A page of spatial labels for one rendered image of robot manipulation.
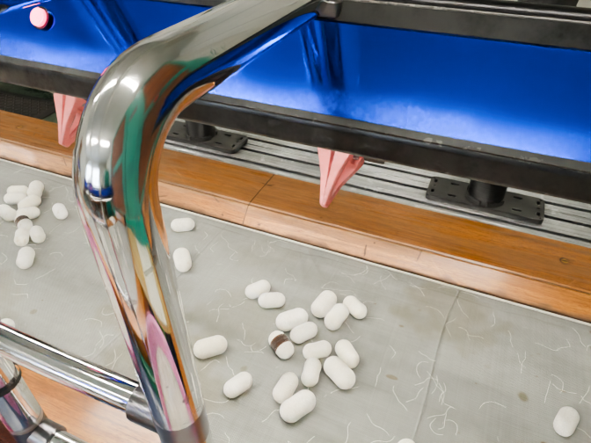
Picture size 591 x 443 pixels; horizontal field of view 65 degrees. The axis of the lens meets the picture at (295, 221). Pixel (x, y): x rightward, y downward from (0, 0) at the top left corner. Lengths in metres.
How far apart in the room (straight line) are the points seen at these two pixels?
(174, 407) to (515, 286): 0.49
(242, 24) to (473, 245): 0.52
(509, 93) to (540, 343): 0.40
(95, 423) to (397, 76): 0.39
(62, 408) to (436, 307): 0.41
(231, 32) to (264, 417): 0.38
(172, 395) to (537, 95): 0.20
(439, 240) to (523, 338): 0.16
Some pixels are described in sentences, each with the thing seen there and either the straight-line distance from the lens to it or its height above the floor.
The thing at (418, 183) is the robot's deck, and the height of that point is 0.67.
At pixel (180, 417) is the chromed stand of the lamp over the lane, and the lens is 0.21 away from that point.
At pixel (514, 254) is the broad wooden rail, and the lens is 0.65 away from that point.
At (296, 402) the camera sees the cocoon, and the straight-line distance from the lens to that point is 0.47.
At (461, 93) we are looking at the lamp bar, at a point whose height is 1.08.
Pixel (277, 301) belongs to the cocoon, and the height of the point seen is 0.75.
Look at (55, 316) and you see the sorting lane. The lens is 0.62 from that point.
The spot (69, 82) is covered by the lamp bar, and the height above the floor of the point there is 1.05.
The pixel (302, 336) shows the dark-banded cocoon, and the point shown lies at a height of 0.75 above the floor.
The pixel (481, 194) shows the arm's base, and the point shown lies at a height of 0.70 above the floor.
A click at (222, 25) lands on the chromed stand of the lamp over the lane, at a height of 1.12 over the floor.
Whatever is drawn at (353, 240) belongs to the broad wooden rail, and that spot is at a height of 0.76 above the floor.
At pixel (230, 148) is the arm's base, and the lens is 1.00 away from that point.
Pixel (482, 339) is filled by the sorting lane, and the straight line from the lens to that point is 0.57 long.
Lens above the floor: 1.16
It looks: 38 degrees down
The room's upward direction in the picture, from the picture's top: straight up
